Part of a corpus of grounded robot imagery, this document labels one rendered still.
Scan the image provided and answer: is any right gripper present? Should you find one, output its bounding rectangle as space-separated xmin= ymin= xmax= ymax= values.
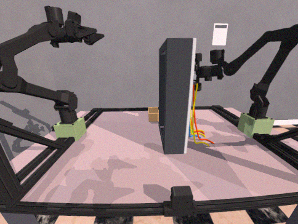
xmin=194 ymin=53 xmax=213 ymax=91

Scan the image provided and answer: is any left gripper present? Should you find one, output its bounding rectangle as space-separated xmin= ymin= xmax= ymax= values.
xmin=61 ymin=19 xmax=104 ymax=45

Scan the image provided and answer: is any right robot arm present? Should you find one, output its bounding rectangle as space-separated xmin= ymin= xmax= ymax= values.
xmin=201 ymin=24 xmax=298 ymax=119

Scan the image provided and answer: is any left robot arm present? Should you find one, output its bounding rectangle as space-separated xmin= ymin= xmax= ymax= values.
xmin=0 ymin=6 xmax=79 ymax=124

